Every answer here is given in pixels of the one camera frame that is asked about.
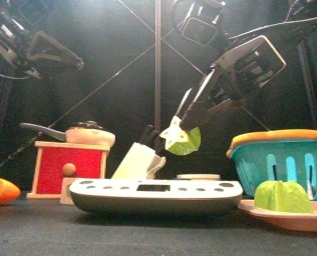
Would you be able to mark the orange toy fruit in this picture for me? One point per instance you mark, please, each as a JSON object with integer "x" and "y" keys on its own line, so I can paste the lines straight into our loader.
{"x": 0, "y": 191}

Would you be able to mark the teal basket with orange rim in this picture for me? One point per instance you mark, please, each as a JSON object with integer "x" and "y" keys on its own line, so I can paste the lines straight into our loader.
{"x": 278, "y": 160}

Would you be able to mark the green starfruit piece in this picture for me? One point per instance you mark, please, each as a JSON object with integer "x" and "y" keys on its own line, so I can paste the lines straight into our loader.
{"x": 182, "y": 140}
{"x": 282, "y": 197}

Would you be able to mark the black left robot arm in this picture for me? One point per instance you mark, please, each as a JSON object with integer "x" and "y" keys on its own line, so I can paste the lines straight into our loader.
{"x": 27, "y": 10}

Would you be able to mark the green starfruit top piece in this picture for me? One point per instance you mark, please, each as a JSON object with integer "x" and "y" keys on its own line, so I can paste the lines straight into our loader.
{"x": 182, "y": 140}

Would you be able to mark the white toy knife block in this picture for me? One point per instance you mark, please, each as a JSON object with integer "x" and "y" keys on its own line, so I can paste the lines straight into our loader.
{"x": 136, "y": 162}

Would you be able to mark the green starfruit bottom piece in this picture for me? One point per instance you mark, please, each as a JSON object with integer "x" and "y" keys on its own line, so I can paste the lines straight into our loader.
{"x": 282, "y": 197}

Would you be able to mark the white toy kitchen scale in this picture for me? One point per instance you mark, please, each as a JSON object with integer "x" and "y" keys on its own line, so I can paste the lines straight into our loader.
{"x": 155, "y": 195}

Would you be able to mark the red wooden drawer box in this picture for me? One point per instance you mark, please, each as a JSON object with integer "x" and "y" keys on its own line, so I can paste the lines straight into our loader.
{"x": 68, "y": 166}

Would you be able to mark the grey metal frame pole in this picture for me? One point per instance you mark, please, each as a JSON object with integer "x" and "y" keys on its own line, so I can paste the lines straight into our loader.
{"x": 156, "y": 63}

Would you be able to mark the cream toy pot with lid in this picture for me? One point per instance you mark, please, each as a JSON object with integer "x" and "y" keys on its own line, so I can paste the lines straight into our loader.
{"x": 87, "y": 135}

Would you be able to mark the small cream round dish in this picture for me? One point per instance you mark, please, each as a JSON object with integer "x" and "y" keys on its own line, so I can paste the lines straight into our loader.
{"x": 198, "y": 176}

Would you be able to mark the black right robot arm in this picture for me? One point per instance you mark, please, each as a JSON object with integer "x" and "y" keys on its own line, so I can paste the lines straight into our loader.
{"x": 199, "y": 25}

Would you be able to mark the pink plate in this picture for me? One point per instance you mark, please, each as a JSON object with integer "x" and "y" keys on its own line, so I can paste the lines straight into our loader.
{"x": 294, "y": 218}

